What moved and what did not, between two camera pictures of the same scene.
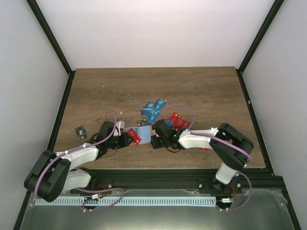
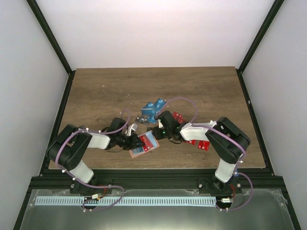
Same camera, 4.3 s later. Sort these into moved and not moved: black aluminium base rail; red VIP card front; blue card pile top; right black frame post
Moved: red VIP card front
Not moved: right black frame post; blue card pile top; black aluminium base rail
